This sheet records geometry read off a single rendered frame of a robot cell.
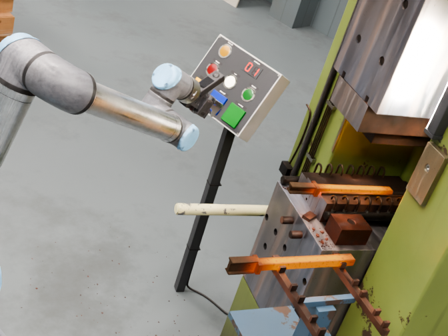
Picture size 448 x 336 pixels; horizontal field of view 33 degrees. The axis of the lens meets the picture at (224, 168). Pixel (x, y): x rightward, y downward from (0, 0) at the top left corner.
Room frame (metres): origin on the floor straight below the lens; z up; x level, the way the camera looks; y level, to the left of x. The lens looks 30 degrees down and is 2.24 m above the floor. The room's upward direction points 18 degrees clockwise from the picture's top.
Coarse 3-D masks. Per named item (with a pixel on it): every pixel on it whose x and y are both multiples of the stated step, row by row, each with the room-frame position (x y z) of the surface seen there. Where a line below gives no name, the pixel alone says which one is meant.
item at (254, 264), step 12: (228, 264) 1.65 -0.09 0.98; (240, 264) 1.66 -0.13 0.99; (252, 264) 1.68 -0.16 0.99; (264, 264) 1.69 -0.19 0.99; (276, 264) 1.71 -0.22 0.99; (288, 264) 1.73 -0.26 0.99; (300, 264) 1.75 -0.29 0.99; (312, 264) 1.77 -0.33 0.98; (324, 264) 1.79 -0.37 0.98; (336, 264) 1.81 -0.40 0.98; (348, 264) 1.84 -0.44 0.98
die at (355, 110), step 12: (336, 84) 2.29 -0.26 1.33; (348, 84) 2.23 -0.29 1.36; (336, 96) 2.26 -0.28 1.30; (348, 96) 2.21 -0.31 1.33; (348, 108) 2.19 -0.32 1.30; (360, 108) 2.14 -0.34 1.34; (348, 120) 2.17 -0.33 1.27; (360, 120) 2.12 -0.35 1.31; (372, 120) 2.13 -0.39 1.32; (384, 120) 2.15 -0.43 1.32; (396, 120) 2.17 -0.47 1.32; (408, 120) 2.19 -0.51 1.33; (420, 120) 2.22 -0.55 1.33; (360, 132) 2.12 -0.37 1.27; (372, 132) 2.14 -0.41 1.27; (384, 132) 2.16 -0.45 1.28; (396, 132) 2.18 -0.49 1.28; (408, 132) 2.20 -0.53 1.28; (420, 132) 2.23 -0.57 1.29
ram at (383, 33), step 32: (384, 0) 2.22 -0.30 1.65; (416, 0) 2.10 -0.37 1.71; (352, 32) 2.31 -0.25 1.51; (384, 32) 2.17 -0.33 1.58; (416, 32) 2.08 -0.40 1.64; (352, 64) 2.25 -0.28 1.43; (384, 64) 2.12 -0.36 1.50; (416, 64) 2.10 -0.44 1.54; (384, 96) 2.07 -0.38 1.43; (416, 96) 2.12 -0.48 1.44
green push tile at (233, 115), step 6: (228, 108) 2.51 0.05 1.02; (234, 108) 2.50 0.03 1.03; (240, 108) 2.50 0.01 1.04; (228, 114) 2.49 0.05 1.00; (234, 114) 2.49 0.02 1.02; (240, 114) 2.48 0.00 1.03; (228, 120) 2.48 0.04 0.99; (234, 120) 2.47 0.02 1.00; (240, 120) 2.47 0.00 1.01; (234, 126) 2.45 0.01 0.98
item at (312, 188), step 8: (296, 184) 2.14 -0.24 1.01; (304, 184) 2.15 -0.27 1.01; (312, 184) 2.17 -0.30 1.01; (320, 184) 2.19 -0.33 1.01; (328, 184) 2.21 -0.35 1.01; (296, 192) 2.13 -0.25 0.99; (304, 192) 2.14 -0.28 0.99; (312, 192) 2.16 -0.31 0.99; (360, 192) 2.24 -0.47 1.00; (368, 192) 2.26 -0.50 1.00; (376, 192) 2.28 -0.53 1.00; (384, 192) 2.29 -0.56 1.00; (392, 192) 2.31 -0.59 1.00
